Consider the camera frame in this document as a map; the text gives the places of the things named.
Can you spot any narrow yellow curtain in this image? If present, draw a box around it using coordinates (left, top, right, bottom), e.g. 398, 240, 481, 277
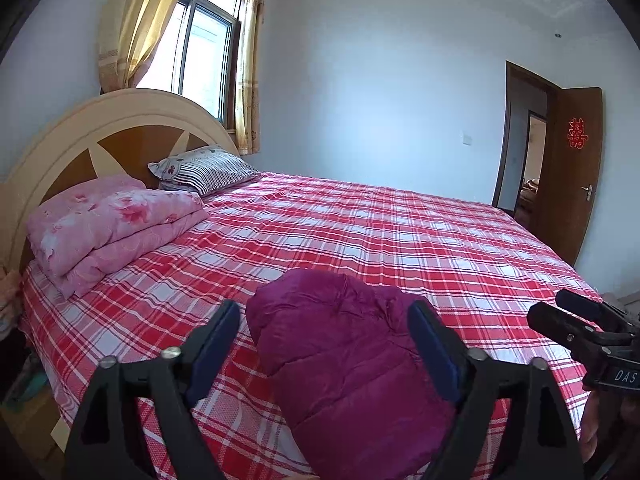
234, 0, 266, 156

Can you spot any light wooden nightstand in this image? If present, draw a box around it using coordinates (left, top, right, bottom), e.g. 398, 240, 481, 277
0, 385, 69, 462

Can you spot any person's right hand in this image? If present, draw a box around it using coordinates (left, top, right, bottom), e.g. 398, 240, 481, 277
579, 389, 640, 467

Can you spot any brown wooden door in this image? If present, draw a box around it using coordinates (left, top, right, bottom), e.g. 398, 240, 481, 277
531, 87, 604, 268

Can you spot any purple down jacket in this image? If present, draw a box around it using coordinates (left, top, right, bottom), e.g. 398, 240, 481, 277
245, 268, 502, 480

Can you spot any red paper door decoration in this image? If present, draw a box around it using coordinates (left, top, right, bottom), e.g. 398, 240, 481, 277
567, 118, 589, 150

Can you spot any bed with red plaid sheet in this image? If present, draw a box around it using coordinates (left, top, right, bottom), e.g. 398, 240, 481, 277
19, 170, 607, 480

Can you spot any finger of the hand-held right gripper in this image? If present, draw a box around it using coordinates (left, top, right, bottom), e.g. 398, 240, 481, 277
556, 289, 627, 334
527, 302, 610, 362

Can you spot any wide yellow curtain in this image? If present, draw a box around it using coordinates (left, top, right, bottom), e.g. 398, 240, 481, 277
97, 0, 197, 94

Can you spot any window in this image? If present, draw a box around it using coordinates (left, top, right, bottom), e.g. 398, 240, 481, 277
135, 0, 251, 134

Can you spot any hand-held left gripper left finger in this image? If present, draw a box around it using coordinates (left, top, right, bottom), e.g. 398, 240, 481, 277
65, 300, 242, 480

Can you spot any cream and brown wooden headboard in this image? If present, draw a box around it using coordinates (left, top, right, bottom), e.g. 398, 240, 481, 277
0, 88, 240, 282

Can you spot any pink floral folded quilt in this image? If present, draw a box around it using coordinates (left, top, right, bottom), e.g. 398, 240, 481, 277
26, 176, 210, 299

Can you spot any striped pillow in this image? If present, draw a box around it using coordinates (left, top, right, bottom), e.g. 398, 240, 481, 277
147, 145, 261, 197

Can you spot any pile of clothes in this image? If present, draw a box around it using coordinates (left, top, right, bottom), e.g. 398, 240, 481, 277
0, 270, 48, 403

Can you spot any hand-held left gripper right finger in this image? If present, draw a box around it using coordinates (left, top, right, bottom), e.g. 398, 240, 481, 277
407, 300, 586, 480

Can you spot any brown door frame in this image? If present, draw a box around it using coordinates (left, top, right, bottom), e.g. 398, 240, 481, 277
492, 60, 564, 212

